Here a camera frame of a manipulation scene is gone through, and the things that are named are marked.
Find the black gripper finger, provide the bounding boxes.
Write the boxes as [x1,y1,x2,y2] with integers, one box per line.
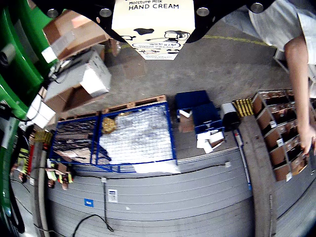
[186,0,276,44]
[32,0,126,42]

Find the cow print hand cream box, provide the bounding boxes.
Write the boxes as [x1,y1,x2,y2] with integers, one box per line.
[111,0,196,61]

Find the dark handheld scanner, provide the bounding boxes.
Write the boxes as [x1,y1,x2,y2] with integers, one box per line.
[307,144,316,171]

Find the open cardboard box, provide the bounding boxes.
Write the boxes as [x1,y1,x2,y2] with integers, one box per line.
[42,9,113,62]

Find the tall white product box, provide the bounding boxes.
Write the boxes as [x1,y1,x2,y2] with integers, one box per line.
[41,46,59,64]

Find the cardboard box with white flaps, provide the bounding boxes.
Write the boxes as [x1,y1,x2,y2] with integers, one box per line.
[43,50,112,113]

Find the cardboard pigeonhole rack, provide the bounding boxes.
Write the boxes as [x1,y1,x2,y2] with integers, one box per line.
[253,89,311,182]

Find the person hand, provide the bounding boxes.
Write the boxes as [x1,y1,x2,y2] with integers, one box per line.
[300,130,316,156]

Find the person grey t-shirt torso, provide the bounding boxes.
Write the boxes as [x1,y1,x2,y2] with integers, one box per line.
[248,0,316,92]

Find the green metal shelf unit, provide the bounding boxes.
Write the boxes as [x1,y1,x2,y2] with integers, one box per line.
[0,0,45,230]

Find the blue plastic crate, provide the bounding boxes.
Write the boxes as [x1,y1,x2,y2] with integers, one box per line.
[174,90,211,117]
[192,102,226,136]

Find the yellow black striped block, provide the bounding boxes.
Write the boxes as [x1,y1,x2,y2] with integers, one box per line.
[233,98,255,117]

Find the white grey waste bin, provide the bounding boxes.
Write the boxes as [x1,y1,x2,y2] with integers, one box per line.
[220,102,241,131]

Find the wooden pallet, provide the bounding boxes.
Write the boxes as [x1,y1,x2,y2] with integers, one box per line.
[58,94,168,122]

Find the white open cartons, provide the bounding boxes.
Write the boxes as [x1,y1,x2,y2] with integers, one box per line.
[196,130,226,154]

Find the blue white pole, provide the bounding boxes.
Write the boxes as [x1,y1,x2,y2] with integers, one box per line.
[233,130,253,191]

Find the grey door pillar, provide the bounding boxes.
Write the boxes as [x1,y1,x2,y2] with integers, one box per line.
[239,116,278,237]

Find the white door notice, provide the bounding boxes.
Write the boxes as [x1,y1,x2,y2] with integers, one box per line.
[107,188,119,204]

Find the grey roller shutter door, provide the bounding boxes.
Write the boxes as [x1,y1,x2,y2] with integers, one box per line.
[9,145,316,237]

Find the blue wire mesh cage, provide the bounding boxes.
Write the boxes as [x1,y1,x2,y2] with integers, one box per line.
[48,101,178,173]

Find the black door cable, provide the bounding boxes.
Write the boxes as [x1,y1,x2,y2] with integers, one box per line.
[71,178,115,237]

